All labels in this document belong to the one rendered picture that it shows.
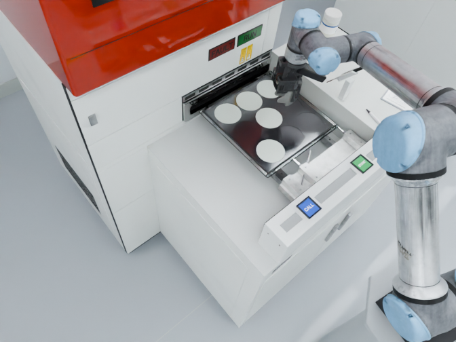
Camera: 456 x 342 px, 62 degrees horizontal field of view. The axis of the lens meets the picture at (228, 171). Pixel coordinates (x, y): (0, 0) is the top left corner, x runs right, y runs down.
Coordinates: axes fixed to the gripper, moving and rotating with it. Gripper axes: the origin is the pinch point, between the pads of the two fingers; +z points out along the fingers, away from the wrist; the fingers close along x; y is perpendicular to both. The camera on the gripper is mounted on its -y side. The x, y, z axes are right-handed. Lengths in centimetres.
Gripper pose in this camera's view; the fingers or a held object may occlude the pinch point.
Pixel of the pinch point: (288, 102)
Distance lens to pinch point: 139.0
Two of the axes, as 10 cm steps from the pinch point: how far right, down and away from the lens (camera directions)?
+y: -9.8, 1.2, -1.7
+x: 1.9, 8.2, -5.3
